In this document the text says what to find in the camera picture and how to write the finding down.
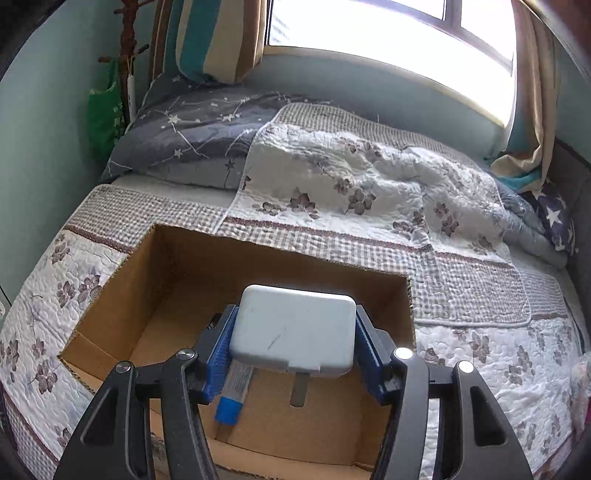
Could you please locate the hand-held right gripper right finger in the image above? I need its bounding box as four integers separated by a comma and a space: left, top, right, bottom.
355, 305, 536, 480

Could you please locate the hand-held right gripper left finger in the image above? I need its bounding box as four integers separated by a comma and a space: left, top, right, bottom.
53, 305, 240, 480

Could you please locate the white tube with blue cap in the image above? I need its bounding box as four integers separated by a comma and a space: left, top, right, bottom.
214, 360, 256, 425

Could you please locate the cardboard box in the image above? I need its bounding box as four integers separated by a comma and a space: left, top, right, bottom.
58, 224, 416, 474

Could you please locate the white power adapter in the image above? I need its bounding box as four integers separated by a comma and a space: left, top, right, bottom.
229, 285, 358, 409

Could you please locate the floral quilted bedspread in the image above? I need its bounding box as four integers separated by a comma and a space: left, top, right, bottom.
0, 102, 583, 480

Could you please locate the grey star-print pillow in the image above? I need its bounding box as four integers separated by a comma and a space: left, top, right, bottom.
100, 74, 334, 191

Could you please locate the navy star-print pillow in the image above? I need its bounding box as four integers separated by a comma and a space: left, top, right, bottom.
521, 181, 578, 257

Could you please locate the green plastic bag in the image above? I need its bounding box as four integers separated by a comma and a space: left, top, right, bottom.
89, 60, 127, 164

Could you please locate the beige curtain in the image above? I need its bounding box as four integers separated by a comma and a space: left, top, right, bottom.
489, 0, 561, 195

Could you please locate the window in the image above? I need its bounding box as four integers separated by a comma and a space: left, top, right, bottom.
265, 0, 517, 127

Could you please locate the wooden coat stand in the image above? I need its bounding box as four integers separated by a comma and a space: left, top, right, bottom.
98, 0, 149, 127

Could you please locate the striped curtain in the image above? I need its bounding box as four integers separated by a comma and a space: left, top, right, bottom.
150, 0, 271, 86

